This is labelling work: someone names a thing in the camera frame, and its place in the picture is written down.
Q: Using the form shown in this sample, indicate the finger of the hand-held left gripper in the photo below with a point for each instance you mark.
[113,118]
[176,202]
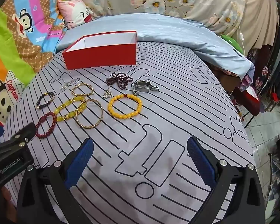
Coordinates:
[25,133]

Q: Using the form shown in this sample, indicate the thin silver ornament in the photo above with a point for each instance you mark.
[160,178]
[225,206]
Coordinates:
[67,84]

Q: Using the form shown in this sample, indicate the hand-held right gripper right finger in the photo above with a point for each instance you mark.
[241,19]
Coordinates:
[200,163]

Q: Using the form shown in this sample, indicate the gold bangle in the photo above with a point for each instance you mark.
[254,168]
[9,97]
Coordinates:
[101,113]

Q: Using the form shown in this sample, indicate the light blue blanket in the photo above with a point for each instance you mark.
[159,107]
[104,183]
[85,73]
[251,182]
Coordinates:
[177,32]

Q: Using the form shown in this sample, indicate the grey striped bed sheet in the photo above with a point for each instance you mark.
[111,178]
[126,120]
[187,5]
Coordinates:
[177,121]

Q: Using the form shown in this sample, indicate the red cardboard box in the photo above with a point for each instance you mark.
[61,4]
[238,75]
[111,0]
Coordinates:
[100,56]

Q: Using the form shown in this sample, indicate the pink cartoon pillow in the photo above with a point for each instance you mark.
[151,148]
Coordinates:
[74,14]

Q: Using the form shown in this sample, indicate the silver metal watch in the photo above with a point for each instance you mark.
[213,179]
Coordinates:
[142,88]

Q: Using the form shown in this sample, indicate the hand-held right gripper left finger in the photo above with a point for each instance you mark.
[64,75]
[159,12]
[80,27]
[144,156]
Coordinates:
[81,163]

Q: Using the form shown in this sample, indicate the beige curtain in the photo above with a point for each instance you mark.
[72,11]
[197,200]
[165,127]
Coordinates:
[261,16]

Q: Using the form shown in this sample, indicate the silver triangular pendant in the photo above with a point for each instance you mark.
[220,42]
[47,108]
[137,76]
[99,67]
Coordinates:
[107,94]

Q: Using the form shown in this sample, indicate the colourful monkey print blanket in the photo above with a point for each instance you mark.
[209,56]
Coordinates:
[18,39]

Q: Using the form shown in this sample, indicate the grey floral quilt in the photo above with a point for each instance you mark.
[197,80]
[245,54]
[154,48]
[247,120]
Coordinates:
[177,4]

